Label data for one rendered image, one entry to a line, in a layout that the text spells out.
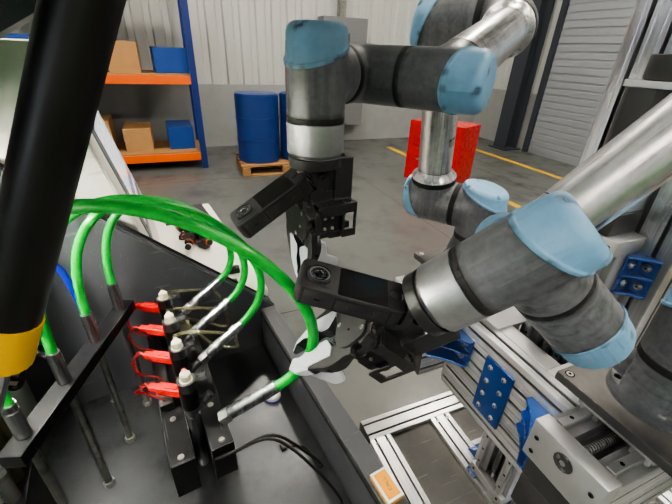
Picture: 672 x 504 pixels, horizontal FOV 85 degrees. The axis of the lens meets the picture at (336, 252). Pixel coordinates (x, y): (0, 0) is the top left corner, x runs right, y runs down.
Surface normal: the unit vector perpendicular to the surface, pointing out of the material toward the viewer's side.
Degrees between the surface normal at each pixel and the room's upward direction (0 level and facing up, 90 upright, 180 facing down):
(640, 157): 61
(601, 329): 80
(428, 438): 0
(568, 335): 111
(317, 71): 90
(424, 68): 68
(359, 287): 18
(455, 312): 96
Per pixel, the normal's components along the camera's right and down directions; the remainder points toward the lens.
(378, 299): 0.27, -0.73
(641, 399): -0.86, -0.11
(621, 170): -0.46, -0.08
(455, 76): -0.48, 0.21
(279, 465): 0.04, -0.88
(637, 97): -0.93, 0.15
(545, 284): -0.07, 0.64
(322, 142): 0.33, 0.47
